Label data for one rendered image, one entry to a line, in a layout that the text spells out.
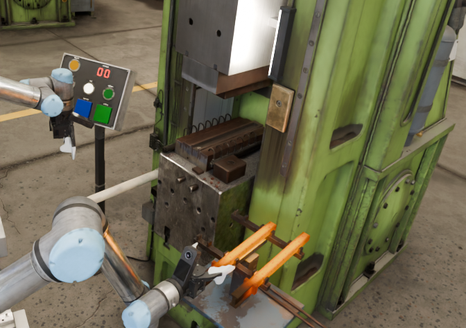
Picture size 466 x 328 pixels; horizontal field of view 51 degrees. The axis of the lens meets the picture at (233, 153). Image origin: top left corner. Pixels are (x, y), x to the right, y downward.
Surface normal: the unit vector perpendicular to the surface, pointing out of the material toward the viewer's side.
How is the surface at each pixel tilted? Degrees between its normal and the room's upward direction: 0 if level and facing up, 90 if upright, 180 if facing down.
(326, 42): 90
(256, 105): 90
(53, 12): 90
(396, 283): 0
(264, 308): 0
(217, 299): 0
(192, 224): 90
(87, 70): 60
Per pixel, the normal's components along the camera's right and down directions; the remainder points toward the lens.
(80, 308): 0.14, -0.86
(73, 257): 0.37, 0.44
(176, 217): -0.67, 0.29
